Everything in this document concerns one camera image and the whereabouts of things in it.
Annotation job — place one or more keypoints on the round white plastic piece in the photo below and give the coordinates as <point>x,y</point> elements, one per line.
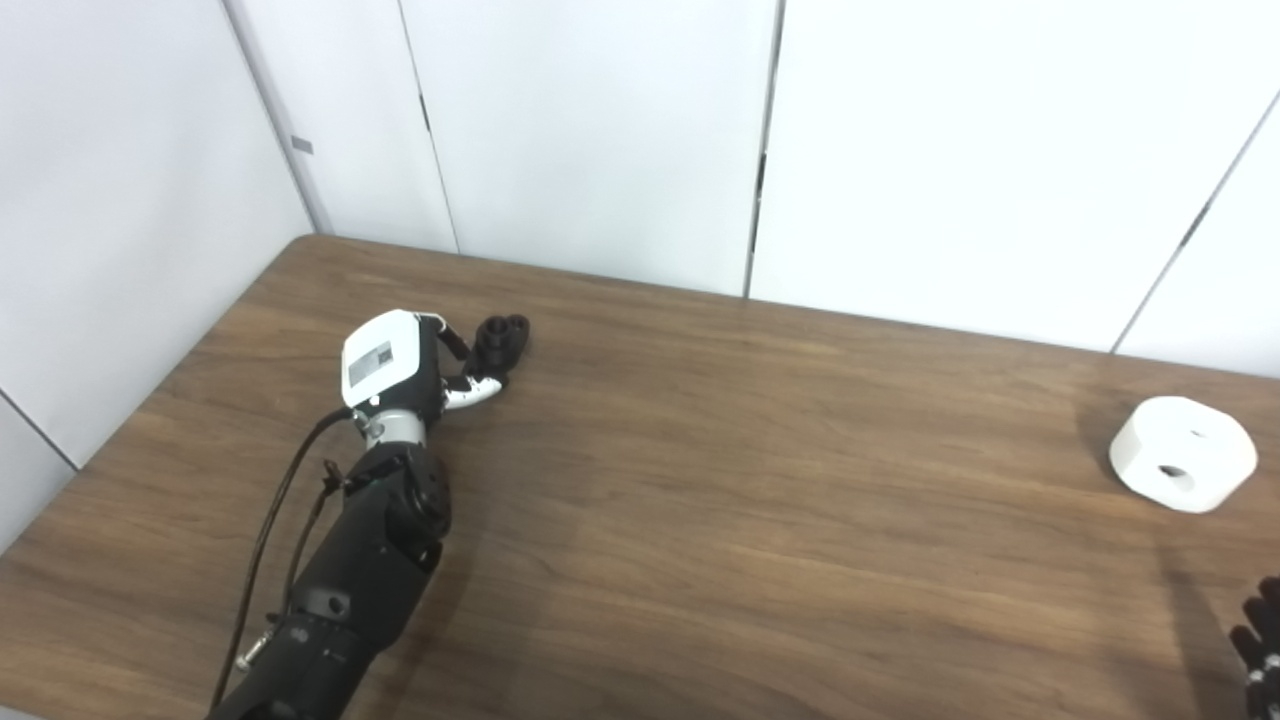
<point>1180,440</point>

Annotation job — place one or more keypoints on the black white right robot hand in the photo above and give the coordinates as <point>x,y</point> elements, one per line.
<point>1268,650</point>

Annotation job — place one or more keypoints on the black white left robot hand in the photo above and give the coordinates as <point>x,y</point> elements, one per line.
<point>390,360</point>

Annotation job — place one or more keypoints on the black plastic holder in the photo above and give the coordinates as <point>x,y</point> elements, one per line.
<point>500,340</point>

